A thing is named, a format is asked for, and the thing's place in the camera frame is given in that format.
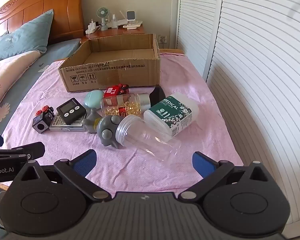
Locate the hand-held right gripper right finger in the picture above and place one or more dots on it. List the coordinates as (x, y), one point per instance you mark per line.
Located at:
(202, 163)

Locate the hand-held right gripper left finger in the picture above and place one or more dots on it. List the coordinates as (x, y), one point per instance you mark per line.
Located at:
(86, 162)

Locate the grey plastic case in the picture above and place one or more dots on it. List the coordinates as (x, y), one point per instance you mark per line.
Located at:
(65, 128)

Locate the green label cotton swab box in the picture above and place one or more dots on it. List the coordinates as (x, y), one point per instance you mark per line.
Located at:
(170, 112)

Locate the clear plastic jar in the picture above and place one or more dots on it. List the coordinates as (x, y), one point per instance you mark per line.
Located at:
(145, 137)

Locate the clear bottle with yellow capsules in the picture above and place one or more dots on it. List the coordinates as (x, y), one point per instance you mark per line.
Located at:
(125, 105)

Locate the brown cardboard box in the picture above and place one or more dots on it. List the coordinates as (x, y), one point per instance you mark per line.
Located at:
(110, 72)

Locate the black cube with red knobs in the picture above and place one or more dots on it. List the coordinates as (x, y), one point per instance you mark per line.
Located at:
(41, 123)

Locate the grey toy figure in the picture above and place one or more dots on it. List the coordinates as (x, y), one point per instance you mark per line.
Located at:
(91, 122)

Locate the grey round-headed toy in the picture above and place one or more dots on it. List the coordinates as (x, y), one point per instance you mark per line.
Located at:
(107, 127)

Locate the black digital timer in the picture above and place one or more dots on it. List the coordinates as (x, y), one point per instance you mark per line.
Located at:
(70, 110)

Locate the mint green oval case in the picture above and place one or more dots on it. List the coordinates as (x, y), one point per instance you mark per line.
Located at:
(93, 98)

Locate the cream floral quilt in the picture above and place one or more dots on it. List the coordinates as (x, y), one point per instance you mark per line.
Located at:
(5, 75)

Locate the red toy vehicle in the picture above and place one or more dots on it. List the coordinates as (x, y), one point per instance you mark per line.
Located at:
(115, 91)

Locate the black angular object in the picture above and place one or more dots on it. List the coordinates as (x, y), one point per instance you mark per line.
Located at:
(157, 95)

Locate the white louvered closet door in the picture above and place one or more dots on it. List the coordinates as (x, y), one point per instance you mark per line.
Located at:
(260, 80)
(197, 17)

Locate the blue pillow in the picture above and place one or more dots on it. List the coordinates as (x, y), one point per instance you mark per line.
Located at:
(22, 37)

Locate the white power strip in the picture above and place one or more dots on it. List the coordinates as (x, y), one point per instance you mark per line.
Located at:
(92, 28)

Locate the wooden nightstand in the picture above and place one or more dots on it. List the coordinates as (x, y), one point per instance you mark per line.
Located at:
(115, 31)

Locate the white rectangular box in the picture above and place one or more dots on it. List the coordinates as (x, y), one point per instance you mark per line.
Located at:
(121, 24)

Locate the clear spray bottle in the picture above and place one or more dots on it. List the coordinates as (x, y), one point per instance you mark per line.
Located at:
(114, 22)

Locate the white remote control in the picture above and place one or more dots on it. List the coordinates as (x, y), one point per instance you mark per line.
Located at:
(133, 25)

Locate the wooden bed headboard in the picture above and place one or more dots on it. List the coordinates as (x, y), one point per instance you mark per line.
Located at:
(40, 2)

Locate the small green desk fan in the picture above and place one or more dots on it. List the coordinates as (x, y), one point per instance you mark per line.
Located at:
(103, 13)

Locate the white device on stand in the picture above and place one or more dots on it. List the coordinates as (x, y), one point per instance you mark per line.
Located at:
(130, 15)

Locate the white wall socket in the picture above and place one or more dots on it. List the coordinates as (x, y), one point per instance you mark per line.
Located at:
(163, 39)

